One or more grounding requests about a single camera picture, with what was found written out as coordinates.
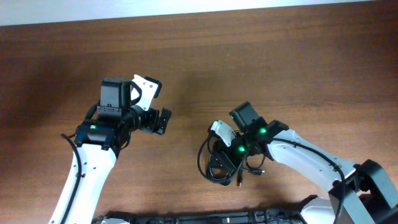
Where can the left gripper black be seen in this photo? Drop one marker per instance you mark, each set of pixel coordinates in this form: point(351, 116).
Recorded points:
point(154, 120)

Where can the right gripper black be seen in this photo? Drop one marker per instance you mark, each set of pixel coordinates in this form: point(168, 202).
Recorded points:
point(222, 162)

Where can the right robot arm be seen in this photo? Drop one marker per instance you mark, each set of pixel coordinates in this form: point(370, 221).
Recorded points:
point(358, 193)

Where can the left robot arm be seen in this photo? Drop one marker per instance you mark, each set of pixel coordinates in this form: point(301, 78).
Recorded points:
point(123, 107)

